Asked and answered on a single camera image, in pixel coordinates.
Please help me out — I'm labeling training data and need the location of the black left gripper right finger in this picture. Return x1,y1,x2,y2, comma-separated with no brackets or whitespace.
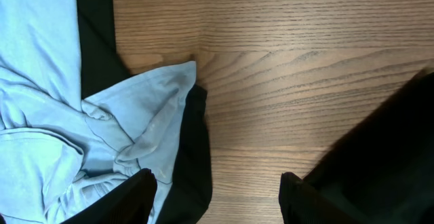
279,172,359,224

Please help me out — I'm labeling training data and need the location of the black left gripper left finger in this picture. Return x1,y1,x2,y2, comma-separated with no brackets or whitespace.
62,169,157,224

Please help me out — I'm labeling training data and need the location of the black t-shirt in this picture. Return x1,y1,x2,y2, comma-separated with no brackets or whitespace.
304,72,433,224

